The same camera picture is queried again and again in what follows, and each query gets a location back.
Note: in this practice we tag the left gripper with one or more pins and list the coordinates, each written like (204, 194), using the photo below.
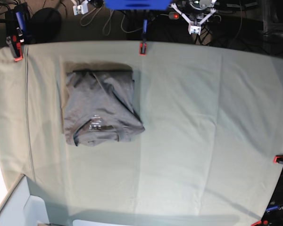
(200, 4)

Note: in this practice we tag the grey t-shirt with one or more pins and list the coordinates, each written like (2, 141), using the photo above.
(100, 107)

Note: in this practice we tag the black power strip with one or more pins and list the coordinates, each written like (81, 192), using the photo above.
(173, 16)

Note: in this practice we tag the red black clamp centre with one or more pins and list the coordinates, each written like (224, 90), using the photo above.
(143, 44)

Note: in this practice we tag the black round base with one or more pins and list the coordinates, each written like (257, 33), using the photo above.
(45, 25)

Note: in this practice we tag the red black clamp far left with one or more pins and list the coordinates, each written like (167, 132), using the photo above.
(14, 42)

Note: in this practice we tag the red clamp bottom right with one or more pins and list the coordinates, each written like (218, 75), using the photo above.
(260, 223)

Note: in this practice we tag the white storage bin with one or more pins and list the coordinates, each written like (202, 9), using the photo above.
(21, 208)

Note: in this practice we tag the blue plastic mount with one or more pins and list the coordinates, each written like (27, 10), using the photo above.
(137, 4)

